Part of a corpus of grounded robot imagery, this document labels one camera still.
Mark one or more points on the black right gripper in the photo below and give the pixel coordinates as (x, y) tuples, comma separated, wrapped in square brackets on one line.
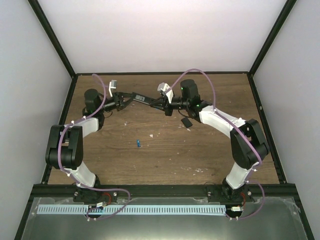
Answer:
[(167, 108)]

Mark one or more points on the black battery cover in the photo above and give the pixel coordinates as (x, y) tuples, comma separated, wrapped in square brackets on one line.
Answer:
[(186, 122)]

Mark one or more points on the clear acrylic front panel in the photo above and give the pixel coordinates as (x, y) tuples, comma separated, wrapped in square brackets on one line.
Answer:
[(270, 218)]

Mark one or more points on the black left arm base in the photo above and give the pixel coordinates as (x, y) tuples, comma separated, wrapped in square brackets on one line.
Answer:
[(92, 196)]

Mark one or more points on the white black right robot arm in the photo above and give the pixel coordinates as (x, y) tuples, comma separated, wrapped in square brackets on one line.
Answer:
[(248, 143)]

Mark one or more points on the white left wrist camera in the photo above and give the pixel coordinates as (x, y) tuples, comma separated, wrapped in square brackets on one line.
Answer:
[(112, 86)]

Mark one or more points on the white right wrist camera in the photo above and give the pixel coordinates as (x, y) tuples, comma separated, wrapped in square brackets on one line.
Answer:
[(166, 90)]

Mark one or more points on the light blue slotted cable duct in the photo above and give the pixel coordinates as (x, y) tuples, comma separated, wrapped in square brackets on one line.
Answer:
[(64, 209)]

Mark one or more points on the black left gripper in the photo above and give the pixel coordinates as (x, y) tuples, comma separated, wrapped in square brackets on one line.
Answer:
[(117, 97)]

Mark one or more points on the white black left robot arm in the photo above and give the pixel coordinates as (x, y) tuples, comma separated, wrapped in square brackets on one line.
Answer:
[(65, 147)]

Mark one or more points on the black table frame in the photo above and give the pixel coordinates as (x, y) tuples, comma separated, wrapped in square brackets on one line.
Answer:
[(142, 43)]

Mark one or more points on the black remote control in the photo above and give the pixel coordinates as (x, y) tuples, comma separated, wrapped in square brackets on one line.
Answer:
[(146, 100)]

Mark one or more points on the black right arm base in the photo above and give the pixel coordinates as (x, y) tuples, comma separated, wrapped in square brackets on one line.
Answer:
[(225, 194)]

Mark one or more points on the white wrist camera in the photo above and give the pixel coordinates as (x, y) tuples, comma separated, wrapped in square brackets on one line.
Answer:
[(166, 90), (112, 86)]

